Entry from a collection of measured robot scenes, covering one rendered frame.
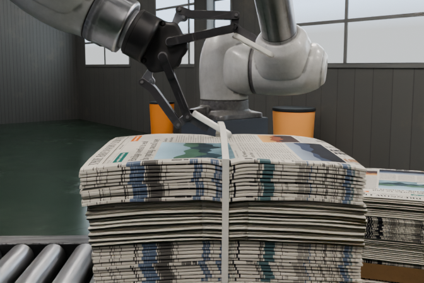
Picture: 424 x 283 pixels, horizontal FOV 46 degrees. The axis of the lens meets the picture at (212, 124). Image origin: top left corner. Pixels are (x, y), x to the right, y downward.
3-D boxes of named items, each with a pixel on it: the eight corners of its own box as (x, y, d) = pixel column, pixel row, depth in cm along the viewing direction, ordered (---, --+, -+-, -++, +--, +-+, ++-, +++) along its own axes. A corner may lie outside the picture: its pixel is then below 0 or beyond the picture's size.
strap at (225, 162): (219, 250, 97) (220, 132, 94) (227, 325, 68) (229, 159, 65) (214, 250, 97) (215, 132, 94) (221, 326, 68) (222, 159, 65)
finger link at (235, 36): (231, 37, 78) (233, 33, 78) (270, 58, 79) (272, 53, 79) (233, 36, 75) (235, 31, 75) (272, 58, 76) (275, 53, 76)
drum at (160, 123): (180, 143, 750) (179, 101, 743) (158, 145, 727) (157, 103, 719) (166, 140, 780) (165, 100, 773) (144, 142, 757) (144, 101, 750)
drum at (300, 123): (323, 174, 534) (325, 108, 526) (294, 180, 507) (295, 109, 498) (291, 167, 571) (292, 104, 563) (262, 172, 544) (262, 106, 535)
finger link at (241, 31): (224, 28, 77) (233, 11, 77) (253, 43, 78) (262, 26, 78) (224, 27, 76) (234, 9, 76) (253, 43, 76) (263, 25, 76)
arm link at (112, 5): (90, 40, 81) (123, 57, 81) (76, 37, 72) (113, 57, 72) (115, -11, 80) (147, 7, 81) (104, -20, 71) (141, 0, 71)
